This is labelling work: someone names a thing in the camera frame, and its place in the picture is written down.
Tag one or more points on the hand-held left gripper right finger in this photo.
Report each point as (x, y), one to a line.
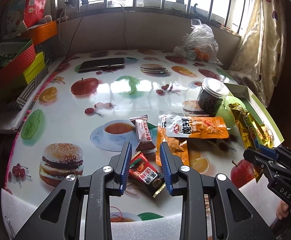
(165, 167)

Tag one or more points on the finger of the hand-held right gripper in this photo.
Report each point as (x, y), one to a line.
(254, 156)
(268, 150)

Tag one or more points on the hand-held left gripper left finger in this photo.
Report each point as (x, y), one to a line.
(126, 167)

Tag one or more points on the orange white snack packet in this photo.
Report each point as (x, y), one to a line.
(205, 128)
(173, 152)

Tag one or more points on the red black plum candy packet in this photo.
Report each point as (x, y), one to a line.
(145, 175)

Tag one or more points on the long gold snack packet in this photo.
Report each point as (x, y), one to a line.
(246, 127)

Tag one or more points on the green cardboard box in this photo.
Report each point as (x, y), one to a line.
(236, 88)

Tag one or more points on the person's right hand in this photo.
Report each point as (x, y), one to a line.
(283, 210)

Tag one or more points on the green jar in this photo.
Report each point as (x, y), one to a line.
(226, 110)

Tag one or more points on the clear jar with dark contents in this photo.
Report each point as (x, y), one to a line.
(209, 100)

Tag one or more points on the black smartphone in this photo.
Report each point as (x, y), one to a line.
(101, 65)

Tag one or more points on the cream patterned curtain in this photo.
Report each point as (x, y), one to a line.
(255, 42)

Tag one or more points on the white foam sheet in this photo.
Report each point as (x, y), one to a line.
(15, 212)

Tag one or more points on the black white striped box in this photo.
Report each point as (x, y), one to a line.
(29, 92)

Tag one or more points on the clear plastic bag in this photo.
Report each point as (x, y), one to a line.
(200, 42)

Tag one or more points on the yellow-green box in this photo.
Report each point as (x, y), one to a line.
(34, 70)

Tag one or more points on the binder clip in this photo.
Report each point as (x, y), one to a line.
(218, 21)

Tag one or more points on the red textured box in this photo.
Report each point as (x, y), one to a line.
(15, 65)

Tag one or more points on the orange box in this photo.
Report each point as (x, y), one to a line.
(44, 32)

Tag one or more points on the black hook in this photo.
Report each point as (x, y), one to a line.
(195, 7)

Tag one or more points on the dark green packet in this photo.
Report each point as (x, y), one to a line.
(5, 58)

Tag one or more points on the red printed bag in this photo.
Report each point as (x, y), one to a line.
(36, 2)

